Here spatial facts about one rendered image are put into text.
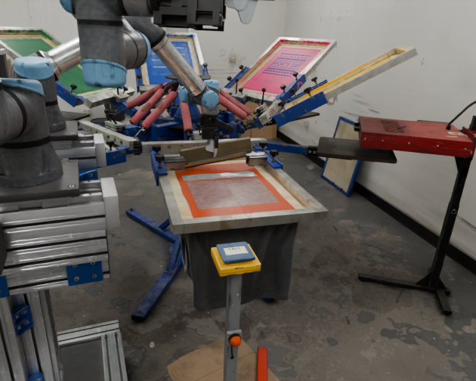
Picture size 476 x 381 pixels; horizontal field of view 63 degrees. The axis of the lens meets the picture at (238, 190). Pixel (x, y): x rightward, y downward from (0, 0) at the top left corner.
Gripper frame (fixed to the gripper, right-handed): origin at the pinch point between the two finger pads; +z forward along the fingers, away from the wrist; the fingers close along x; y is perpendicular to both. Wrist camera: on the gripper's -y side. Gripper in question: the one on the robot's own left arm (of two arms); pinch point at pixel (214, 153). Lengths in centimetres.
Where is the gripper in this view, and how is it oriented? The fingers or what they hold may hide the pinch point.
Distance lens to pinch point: 196.5
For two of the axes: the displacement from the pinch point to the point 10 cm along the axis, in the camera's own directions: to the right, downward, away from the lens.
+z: -0.4, 9.2, 3.8
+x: 2.8, 3.8, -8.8
